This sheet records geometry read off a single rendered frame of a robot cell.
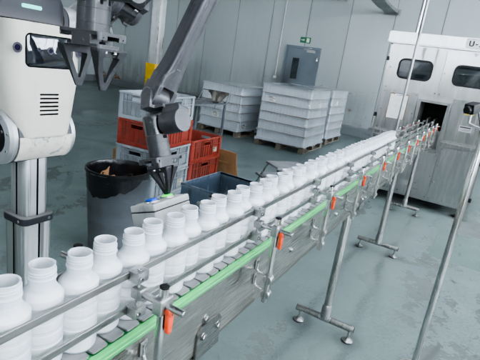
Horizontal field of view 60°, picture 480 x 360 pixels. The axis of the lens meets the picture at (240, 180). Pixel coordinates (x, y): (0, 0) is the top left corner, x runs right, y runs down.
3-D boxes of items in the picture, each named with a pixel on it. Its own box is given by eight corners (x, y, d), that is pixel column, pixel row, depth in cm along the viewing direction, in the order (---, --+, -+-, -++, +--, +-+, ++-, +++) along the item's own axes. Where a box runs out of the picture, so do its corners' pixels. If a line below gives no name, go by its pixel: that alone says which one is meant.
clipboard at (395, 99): (403, 120, 524) (409, 94, 515) (384, 117, 534) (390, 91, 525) (403, 120, 526) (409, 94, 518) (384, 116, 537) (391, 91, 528)
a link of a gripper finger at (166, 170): (188, 189, 111) (182, 155, 110) (171, 195, 105) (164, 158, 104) (168, 191, 115) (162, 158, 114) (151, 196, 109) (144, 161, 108)
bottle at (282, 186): (266, 218, 136) (273, 169, 132) (283, 221, 135) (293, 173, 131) (263, 224, 130) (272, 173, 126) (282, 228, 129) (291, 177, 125)
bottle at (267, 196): (248, 236, 119) (257, 182, 115) (246, 228, 125) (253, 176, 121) (268, 238, 120) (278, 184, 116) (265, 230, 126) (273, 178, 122)
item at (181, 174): (149, 203, 354) (152, 178, 348) (111, 191, 368) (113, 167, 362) (186, 188, 408) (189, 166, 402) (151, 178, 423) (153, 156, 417)
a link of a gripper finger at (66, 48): (81, 88, 73) (84, 33, 70) (54, 83, 76) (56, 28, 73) (111, 89, 79) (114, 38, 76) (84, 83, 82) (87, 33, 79)
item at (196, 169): (187, 184, 418) (189, 163, 412) (154, 175, 434) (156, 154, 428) (217, 174, 471) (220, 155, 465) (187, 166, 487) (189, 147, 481)
